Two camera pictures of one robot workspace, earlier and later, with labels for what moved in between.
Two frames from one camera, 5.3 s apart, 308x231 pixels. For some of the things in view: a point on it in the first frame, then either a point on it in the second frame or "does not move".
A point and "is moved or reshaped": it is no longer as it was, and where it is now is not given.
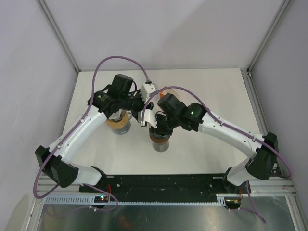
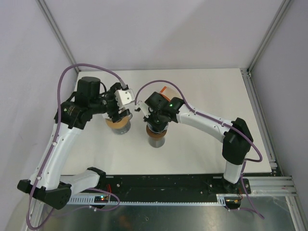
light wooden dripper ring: [116, 124] does not move
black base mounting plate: [212, 184] does not move
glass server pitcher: [126, 128] does not move
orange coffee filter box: [161, 94] does not move
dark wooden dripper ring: [157, 139] is moved or reshaped
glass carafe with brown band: [161, 147] -> [157, 142]
